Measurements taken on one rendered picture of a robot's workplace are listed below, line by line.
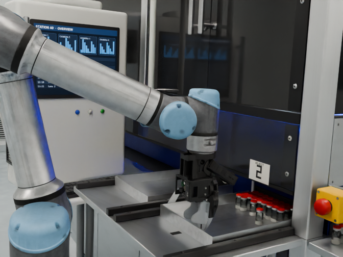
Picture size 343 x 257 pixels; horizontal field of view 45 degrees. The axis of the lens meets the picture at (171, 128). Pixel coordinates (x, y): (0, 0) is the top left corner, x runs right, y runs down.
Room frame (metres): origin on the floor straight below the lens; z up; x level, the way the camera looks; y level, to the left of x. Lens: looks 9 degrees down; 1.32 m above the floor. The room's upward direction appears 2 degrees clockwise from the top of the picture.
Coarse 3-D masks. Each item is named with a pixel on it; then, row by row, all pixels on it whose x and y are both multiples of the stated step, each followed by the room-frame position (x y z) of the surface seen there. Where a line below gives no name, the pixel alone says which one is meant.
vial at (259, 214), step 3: (258, 213) 1.12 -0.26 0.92; (261, 213) 1.12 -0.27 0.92; (258, 216) 1.12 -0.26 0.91; (261, 216) 1.12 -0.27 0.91; (255, 219) 1.13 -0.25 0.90; (258, 219) 1.12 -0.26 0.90; (261, 219) 1.12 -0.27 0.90; (255, 222) 1.13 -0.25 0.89; (258, 222) 1.12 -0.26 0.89; (261, 222) 1.12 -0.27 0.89
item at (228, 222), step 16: (240, 192) 1.33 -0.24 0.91; (160, 208) 1.17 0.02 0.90; (176, 208) 1.20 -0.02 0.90; (224, 208) 1.25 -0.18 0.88; (176, 224) 1.09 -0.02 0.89; (192, 224) 1.02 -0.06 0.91; (224, 224) 1.12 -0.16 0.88; (240, 224) 1.12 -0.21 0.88; (272, 224) 1.05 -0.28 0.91; (288, 224) 1.08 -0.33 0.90; (208, 240) 0.96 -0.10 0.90; (224, 240) 0.97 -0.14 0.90
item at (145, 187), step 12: (120, 180) 1.42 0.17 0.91; (132, 180) 1.50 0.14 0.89; (144, 180) 1.52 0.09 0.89; (156, 180) 1.55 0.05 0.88; (168, 180) 1.55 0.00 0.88; (180, 180) 1.56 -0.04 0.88; (132, 192) 1.34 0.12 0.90; (144, 192) 1.39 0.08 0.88; (156, 192) 1.39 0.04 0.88; (168, 192) 1.40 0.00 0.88; (228, 192) 1.41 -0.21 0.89
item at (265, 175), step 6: (252, 162) 1.22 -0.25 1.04; (258, 162) 1.20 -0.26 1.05; (252, 168) 1.22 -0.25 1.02; (258, 168) 1.20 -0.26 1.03; (264, 168) 1.17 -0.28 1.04; (252, 174) 1.22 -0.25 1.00; (258, 174) 1.20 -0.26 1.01; (264, 174) 1.17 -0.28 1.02; (258, 180) 1.19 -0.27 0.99; (264, 180) 1.17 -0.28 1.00
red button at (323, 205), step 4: (316, 200) 0.97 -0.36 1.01; (320, 200) 0.96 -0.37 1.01; (324, 200) 0.96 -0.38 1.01; (316, 204) 0.97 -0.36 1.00; (320, 204) 0.96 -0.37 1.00; (324, 204) 0.95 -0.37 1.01; (328, 204) 0.95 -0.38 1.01; (316, 208) 0.97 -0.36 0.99; (320, 208) 0.96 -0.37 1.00; (324, 208) 0.95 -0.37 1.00; (328, 208) 0.95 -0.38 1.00; (316, 212) 0.97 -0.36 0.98; (320, 212) 0.96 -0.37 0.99; (324, 212) 0.95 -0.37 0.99; (328, 212) 0.95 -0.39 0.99
